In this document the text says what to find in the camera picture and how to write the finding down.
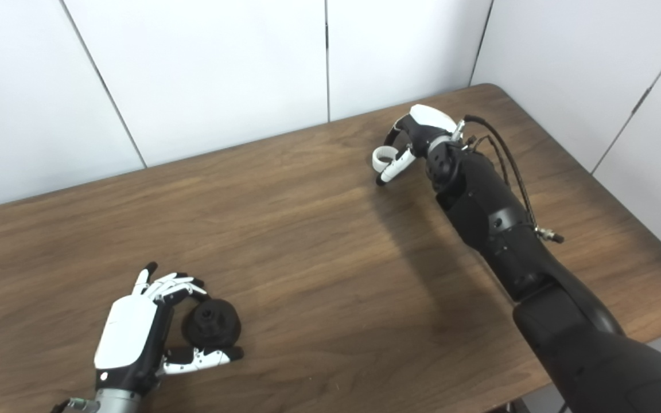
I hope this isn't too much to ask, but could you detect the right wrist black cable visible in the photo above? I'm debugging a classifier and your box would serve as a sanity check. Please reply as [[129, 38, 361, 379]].
[[456, 115, 565, 244]]

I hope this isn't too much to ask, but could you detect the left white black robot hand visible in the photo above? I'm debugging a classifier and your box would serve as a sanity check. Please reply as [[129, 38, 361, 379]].
[[78, 262, 245, 413]]

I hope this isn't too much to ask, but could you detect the white plastic ring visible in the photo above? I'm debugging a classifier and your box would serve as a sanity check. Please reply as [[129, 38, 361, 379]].
[[372, 146, 401, 173]]

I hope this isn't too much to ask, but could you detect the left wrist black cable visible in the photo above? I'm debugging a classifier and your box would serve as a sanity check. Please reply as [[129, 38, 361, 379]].
[[49, 398, 99, 413]]

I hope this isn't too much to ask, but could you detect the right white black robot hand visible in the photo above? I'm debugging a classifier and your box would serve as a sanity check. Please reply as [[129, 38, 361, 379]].
[[375, 104, 466, 186]]

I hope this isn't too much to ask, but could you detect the round black plastic part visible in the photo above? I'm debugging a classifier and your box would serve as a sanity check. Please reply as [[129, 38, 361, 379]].
[[182, 298, 243, 349]]

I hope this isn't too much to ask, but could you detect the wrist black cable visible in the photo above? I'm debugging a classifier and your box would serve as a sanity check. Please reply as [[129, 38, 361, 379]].
[[456, 115, 565, 244], [49, 398, 99, 413]]

